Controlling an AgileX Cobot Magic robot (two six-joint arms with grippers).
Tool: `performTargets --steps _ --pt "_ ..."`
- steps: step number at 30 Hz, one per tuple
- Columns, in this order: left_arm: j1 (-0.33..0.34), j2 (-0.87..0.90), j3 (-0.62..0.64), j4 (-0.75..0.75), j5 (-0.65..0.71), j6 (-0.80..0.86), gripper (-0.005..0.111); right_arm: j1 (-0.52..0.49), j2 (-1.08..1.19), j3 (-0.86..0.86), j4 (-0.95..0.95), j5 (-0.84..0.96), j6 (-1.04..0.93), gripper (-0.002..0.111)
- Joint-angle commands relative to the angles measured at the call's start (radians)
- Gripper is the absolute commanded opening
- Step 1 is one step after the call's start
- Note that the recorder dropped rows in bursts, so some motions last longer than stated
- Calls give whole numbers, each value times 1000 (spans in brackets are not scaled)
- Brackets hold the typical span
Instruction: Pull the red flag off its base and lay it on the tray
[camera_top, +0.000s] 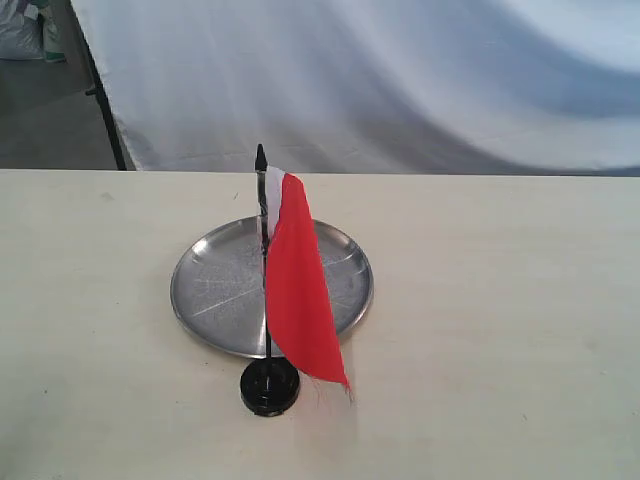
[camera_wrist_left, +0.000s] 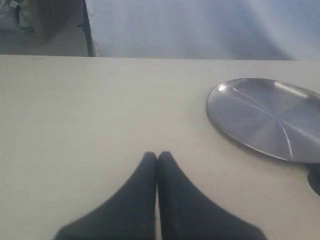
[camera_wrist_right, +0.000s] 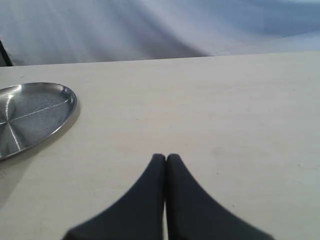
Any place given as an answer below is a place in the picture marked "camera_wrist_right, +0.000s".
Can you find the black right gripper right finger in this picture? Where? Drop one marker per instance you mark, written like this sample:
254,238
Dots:
192,214

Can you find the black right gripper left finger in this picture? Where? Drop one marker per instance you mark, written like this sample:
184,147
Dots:
137,215

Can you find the round steel plate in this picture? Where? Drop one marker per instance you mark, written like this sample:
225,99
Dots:
32,112

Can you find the black backdrop stand pole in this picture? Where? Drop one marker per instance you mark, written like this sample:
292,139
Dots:
5,59

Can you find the white backdrop cloth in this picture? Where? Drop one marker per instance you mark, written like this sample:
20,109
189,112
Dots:
42,32

